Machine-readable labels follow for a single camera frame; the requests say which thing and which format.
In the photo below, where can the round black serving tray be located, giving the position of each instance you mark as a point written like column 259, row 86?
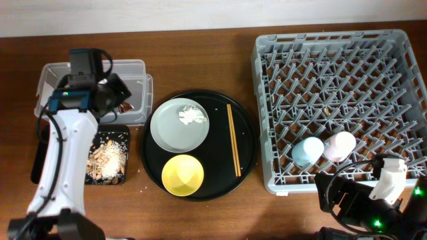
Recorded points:
column 215, row 153

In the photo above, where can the yellow bowl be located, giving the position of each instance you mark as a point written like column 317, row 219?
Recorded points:
column 182, row 175

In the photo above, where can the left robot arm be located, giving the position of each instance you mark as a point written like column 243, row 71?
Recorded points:
column 74, row 109

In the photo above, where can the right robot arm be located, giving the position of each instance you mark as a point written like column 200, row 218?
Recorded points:
column 412, row 224

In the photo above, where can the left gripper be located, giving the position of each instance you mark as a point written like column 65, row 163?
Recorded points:
column 125, row 91

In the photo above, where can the blue cup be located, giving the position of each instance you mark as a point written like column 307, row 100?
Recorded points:
column 307, row 151

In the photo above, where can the gold brown snack wrapper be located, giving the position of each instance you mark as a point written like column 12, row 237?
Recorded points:
column 125, row 107

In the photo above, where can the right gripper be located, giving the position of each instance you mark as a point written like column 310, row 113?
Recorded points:
column 356, row 194

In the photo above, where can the wooden chopstick right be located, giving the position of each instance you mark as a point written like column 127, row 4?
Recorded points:
column 236, row 146

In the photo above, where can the clear plastic bin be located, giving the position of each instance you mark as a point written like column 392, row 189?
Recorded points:
column 133, row 74

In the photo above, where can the wooden chopstick left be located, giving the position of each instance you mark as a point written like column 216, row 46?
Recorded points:
column 232, row 138

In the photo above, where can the pink cup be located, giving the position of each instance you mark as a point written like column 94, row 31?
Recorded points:
column 339, row 146

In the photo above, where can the wooden chopstick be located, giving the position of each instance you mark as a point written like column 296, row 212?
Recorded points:
column 232, row 138
column 236, row 146

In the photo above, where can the grey plate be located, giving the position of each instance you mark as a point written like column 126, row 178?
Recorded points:
column 170, row 133

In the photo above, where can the grey dishwasher rack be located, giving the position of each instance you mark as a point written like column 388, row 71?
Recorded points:
column 367, row 83

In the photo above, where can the black rectangular tray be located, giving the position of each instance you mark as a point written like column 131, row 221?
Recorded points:
column 110, row 156

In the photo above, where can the crumpled white tissue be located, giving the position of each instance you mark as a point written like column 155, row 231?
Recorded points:
column 190, row 114

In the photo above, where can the food scraps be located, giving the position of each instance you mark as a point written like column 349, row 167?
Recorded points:
column 106, row 161

